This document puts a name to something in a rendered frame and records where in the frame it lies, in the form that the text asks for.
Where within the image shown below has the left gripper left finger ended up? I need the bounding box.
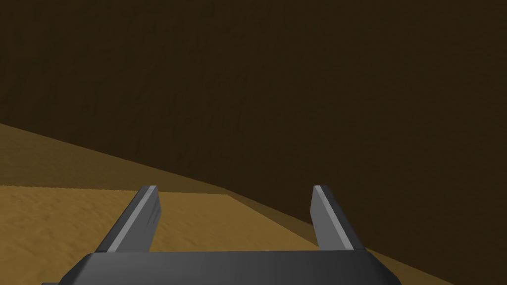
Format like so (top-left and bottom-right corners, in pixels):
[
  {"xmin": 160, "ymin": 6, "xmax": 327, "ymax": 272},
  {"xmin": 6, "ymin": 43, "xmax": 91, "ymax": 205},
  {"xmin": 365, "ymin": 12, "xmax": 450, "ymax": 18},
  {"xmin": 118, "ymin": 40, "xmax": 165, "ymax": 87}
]
[{"xmin": 95, "ymin": 185, "xmax": 162, "ymax": 254}]

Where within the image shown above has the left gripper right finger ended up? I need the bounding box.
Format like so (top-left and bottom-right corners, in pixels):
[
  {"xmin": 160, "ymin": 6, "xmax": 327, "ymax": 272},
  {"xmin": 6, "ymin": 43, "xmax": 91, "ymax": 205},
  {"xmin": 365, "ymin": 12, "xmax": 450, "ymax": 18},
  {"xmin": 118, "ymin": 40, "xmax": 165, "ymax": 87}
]
[{"xmin": 309, "ymin": 184, "xmax": 366, "ymax": 252}]

